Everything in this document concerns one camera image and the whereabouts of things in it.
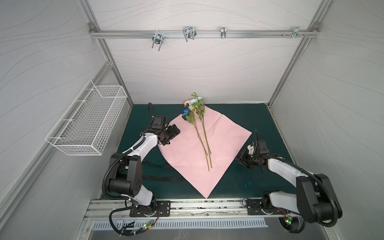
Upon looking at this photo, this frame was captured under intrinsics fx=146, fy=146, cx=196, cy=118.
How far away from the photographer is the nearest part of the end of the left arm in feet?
2.17

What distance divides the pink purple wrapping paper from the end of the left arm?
2 cm

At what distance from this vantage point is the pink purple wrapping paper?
854 millimetres
